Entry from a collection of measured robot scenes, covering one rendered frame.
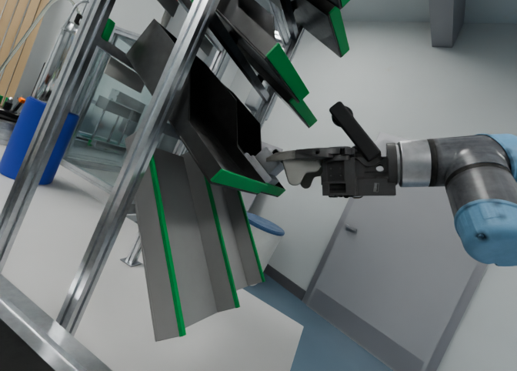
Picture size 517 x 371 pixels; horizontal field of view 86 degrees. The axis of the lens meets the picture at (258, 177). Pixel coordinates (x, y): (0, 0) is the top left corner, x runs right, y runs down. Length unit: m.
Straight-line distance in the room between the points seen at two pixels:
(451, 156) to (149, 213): 0.43
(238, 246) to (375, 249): 2.70
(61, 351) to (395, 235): 3.04
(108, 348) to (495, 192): 0.60
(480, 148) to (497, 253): 0.15
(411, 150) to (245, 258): 0.38
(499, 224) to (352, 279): 2.97
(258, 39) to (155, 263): 0.30
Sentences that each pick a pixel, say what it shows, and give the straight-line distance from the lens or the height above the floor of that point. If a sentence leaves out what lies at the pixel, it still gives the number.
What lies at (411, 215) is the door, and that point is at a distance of 3.22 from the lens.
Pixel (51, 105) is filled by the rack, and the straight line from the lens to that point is 0.51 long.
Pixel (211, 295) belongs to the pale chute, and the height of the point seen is 1.01.
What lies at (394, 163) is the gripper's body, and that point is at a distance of 0.47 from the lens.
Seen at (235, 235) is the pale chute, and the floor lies 1.07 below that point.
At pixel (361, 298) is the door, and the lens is 3.33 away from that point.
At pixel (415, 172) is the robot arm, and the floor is 1.32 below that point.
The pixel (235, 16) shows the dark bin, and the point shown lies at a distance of 0.41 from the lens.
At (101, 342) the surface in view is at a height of 0.86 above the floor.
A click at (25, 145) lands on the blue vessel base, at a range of 1.18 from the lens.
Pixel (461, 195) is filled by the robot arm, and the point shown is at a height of 1.30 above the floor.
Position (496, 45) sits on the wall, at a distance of 3.87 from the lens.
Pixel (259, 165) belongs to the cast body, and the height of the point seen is 1.23.
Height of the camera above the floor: 1.23
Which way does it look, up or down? 2 degrees down
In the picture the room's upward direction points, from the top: 24 degrees clockwise
